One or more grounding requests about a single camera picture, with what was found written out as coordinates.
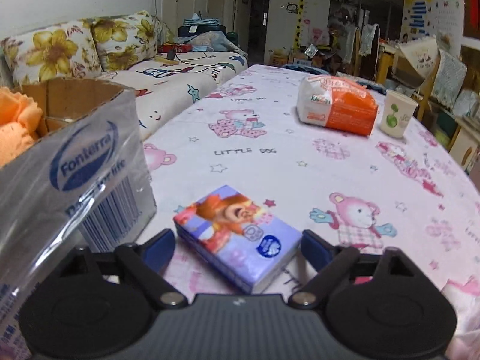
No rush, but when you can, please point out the orange knitted cloth ball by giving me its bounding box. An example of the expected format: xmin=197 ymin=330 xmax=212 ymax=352
xmin=0 ymin=87 xmax=43 ymax=167

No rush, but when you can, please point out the blue pocket tissue pack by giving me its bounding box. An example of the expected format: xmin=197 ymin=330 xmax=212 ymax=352
xmin=173 ymin=185 xmax=302 ymax=294

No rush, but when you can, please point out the pink cartoon tablecloth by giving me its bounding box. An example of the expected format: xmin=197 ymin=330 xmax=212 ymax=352
xmin=143 ymin=66 xmax=479 ymax=359

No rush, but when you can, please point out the cardboard box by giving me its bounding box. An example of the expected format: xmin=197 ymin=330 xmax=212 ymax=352
xmin=1 ymin=78 xmax=156 ymax=359

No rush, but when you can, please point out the orange white tissue pack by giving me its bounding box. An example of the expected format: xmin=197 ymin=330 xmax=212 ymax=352
xmin=296 ymin=75 xmax=378 ymax=137

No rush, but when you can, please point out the white paper cup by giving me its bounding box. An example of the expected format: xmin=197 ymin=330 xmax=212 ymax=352
xmin=380 ymin=90 xmax=418 ymax=139

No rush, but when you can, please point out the sofa with cartoon cover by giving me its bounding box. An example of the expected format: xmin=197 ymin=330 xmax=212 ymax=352
xmin=1 ymin=17 xmax=248 ymax=139

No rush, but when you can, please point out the wooden chair with covers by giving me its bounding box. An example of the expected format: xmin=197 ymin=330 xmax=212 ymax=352
xmin=381 ymin=36 xmax=467 ymax=121

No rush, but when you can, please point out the floral sofa cushion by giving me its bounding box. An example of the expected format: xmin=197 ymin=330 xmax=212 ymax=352
xmin=91 ymin=10 xmax=159 ymax=72
xmin=1 ymin=19 xmax=103 ymax=86

